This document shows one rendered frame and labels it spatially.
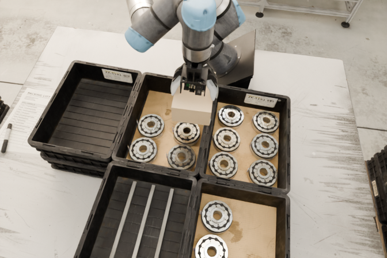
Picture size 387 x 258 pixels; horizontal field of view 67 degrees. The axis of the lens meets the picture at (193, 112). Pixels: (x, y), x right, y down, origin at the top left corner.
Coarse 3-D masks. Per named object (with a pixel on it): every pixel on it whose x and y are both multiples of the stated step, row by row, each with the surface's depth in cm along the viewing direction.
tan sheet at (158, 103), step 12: (156, 96) 125; (168, 96) 125; (144, 108) 121; (156, 108) 122; (168, 108) 122; (168, 120) 119; (168, 132) 116; (156, 144) 113; (168, 144) 113; (192, 168) 108
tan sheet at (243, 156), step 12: (240, 108) 123; (252, 108) 123; (216, 120) 119; (240, 132) 117; (252, 132) 117; (276, 132) 117; (240, 144) 114; (240, 156) 111; (252, 156) 111; (276, 156) 112; (240, 168) 108; (276, 168) 109; (240, 180) 106; (276, 180) 106
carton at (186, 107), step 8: (176, 96) 89; (184, 96) 89; (192, 96) 90; (200, 96) 90; (208, 96) 90; (176, 104) 88; (184, 104) 88; (192, 104) 88; (200, 104) 88; (208, 104) 88; (176, 112) 89; (184, 112) 88; (192, 112) 88; (200, 112) 87; (208, 112) 87; (176, 120) 93; (184, 120) 92; (192, 120) 92; (200, 120) 91; (208, 120) 90
